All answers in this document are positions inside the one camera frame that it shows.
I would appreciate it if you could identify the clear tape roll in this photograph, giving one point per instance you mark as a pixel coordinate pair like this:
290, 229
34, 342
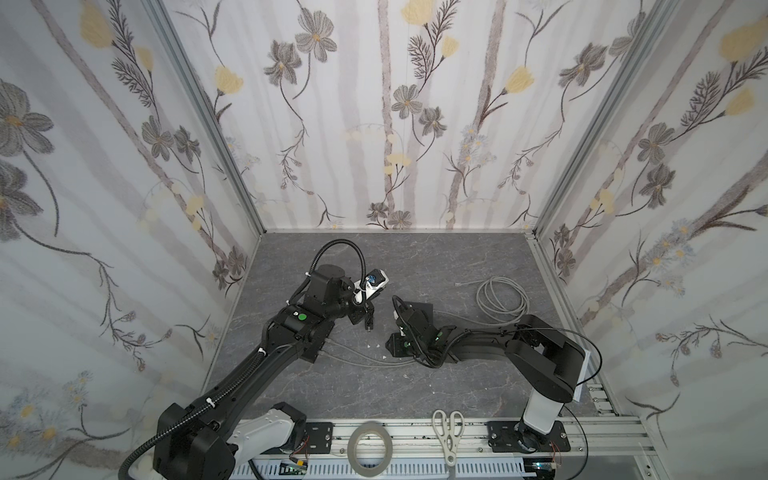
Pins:
370, 449

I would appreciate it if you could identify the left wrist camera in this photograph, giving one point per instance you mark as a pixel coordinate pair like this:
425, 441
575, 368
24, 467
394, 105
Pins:
370, 287

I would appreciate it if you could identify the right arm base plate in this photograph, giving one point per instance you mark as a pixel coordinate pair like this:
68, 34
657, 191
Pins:
515, 437

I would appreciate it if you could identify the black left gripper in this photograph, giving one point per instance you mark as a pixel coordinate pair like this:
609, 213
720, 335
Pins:
358, 309

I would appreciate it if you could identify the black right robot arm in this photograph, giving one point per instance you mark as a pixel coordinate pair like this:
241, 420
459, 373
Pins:
553, 364

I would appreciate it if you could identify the white handled scissors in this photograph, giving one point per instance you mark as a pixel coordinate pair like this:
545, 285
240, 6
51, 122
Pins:
448, 429

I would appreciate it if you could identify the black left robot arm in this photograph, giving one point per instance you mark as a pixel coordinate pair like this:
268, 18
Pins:
196, 441

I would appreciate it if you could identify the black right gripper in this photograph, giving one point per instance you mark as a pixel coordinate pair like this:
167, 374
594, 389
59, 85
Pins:
400, 342

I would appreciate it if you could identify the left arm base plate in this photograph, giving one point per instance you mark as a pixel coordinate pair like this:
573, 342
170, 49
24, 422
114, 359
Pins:
307, 439

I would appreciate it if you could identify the blue face mask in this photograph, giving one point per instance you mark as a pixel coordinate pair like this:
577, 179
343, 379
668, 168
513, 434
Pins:
584, 374

